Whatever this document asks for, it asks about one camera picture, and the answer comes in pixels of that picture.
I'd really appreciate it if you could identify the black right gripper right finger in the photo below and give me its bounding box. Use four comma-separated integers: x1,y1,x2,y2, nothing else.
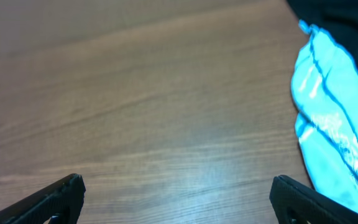
269,175,358,224

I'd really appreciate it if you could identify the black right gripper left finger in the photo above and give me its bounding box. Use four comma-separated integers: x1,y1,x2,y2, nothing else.
0,174,86,224

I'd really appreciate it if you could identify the dark navy garment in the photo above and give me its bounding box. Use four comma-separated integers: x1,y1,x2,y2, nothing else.
287,0,358,69

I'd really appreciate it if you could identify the light blue garment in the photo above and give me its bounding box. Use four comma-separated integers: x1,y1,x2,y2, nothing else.
291,21,358,213

